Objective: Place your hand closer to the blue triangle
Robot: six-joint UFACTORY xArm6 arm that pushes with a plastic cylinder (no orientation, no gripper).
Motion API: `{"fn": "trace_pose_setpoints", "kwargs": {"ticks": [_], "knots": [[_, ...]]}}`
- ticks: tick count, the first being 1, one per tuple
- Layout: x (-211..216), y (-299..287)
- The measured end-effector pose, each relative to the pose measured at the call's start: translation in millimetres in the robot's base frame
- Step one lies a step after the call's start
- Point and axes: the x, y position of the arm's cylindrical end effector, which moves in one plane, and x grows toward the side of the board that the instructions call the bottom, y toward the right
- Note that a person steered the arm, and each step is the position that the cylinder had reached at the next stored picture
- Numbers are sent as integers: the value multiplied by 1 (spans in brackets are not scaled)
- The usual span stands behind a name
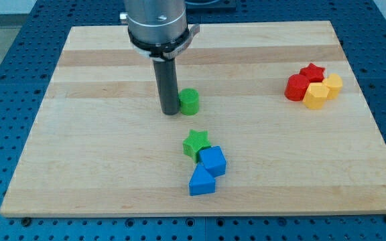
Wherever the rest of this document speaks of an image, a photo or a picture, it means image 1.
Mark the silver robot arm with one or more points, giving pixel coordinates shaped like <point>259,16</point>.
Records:
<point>158,29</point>

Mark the blue triangle block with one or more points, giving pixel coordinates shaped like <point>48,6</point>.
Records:
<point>201,182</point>

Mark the green star block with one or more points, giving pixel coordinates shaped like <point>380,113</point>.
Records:
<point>195,142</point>

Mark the green cylinder block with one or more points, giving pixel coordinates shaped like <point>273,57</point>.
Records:
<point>189,101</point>

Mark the blue cube block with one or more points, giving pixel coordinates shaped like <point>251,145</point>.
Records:
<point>213,160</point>

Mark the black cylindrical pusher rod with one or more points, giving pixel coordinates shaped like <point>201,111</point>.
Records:
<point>167,86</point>

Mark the wooden board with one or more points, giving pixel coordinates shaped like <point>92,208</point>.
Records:
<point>101,147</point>

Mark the red cylinder block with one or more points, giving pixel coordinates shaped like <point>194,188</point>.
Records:
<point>296,87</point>

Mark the yellow hexagon block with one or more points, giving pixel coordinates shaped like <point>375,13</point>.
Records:
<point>316,95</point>

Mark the red star block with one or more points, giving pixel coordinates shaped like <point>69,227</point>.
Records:
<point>313,72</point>

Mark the yellow heart block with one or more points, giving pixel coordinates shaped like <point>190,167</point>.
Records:
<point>334,83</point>

